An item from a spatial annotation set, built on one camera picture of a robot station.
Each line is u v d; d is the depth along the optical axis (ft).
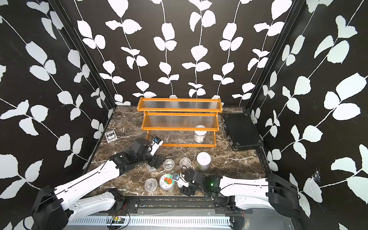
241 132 3.25
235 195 2.09
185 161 2.75
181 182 2.13
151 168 2.69
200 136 2.99
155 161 2.29
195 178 1.90
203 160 2.68
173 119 3.77
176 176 2.16
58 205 1.28
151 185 2.50
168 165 2.73
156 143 2.30
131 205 2.42
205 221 2.30
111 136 3.30
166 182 2.45
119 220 2.34
